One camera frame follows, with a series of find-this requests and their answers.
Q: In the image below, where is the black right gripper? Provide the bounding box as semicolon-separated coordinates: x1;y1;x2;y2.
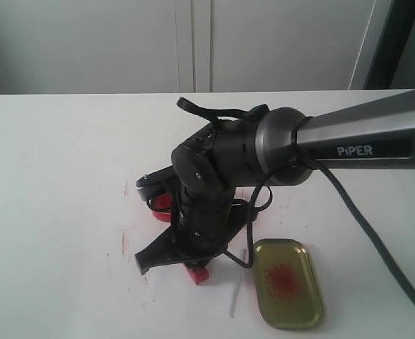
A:
134;186;245;275

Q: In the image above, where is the red plastic stamp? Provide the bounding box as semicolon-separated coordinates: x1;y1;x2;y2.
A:
185;263;209;285

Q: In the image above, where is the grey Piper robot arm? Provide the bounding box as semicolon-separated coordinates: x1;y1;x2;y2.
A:
135;90;415;273

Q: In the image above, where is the red ink pad tin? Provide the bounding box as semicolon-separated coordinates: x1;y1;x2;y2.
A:
147;193;173;222

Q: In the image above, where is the white paper sheet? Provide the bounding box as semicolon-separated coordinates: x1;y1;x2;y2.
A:
149;225;247;319

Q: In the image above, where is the gold tin lid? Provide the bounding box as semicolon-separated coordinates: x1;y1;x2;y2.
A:
253;239;325;330

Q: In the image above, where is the white cabinet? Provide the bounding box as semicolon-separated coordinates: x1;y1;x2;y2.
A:
0;1;390;94

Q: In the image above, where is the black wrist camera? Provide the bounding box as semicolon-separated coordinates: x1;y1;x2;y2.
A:
136;166;179;202

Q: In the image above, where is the black cable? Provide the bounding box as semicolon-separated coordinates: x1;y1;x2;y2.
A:
175;96;415;322

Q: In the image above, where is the dark vertical post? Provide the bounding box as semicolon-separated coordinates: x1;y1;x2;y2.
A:
363;0;415;90

